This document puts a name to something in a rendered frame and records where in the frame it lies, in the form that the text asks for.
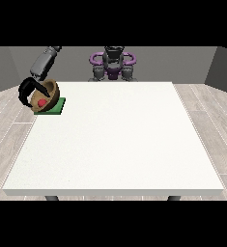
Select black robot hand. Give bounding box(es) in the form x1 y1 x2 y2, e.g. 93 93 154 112
17 76 52 108

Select brown wooden bowl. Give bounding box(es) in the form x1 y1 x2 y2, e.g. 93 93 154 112
29 78 61 113

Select green square pad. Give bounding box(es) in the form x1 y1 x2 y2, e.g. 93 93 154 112
34 96 67 116

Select grey robot trunk purple rings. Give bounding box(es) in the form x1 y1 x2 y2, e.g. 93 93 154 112
88 45 138 83

